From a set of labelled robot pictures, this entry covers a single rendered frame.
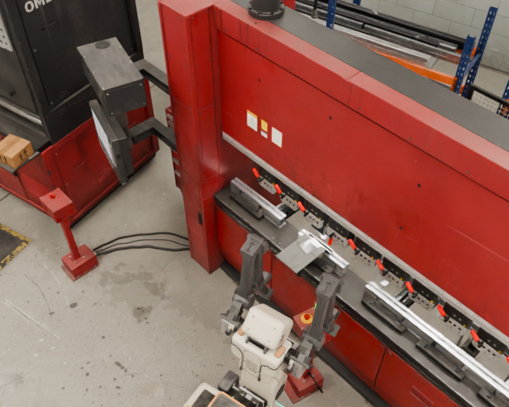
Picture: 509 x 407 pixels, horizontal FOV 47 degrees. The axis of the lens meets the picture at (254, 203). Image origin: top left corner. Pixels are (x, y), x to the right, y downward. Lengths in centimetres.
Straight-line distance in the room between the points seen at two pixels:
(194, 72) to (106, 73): 50
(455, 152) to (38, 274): 358
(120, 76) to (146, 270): 195
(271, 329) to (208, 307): 175
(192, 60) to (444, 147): 152
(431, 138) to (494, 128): 26
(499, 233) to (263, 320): 116
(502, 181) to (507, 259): 41
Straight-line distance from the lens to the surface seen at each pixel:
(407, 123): 264
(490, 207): 263
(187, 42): 330
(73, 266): 489
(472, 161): 253
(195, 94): 351
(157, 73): 388
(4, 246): 537
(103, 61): 360
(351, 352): 397
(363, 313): 359
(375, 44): 469
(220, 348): 442
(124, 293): 478
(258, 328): 293
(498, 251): 275
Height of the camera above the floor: 386
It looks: 47 degrees down
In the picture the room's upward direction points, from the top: straight up
